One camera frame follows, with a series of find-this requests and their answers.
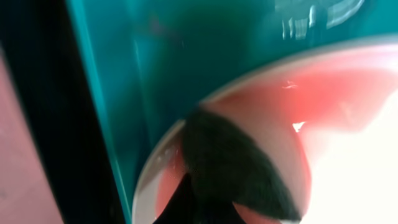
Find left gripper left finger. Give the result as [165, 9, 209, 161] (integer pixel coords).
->
[153, 174, 197, 224]

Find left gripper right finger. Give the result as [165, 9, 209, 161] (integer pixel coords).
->
[198, 202, 246, 224]

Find dark green sponge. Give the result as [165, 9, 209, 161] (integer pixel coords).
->
[181, 108, 302, 221]

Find white pink plate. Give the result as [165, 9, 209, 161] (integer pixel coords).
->
[132, 35, 397, 223]

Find black tray with red mat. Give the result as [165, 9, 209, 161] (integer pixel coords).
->
[1, 0, 125, 223]

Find teal plastic tray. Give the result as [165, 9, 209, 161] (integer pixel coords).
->
[66, 0, 397, 223]

